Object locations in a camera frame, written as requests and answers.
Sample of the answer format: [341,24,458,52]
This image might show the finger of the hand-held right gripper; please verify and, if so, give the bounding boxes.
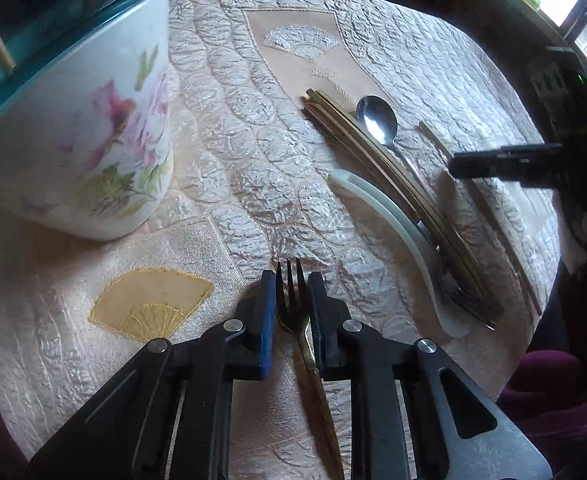
[448,144,565,188]

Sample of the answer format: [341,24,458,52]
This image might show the gold fork with wooden handle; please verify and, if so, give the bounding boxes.
[275,257,347,480]

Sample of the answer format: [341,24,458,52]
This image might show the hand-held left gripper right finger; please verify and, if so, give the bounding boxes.
[307,271,554,480]

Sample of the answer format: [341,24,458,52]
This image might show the maroon chair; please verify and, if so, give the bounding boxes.
[497,350,587,463]

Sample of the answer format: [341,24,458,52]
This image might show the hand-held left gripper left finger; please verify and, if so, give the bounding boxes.
[26,269,279,480]

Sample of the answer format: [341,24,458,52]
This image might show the steel fork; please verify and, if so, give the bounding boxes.
[416,217,497,331]

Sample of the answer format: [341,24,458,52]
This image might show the floral utensil holder teal rim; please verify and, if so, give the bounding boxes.
[0,0,177,242]

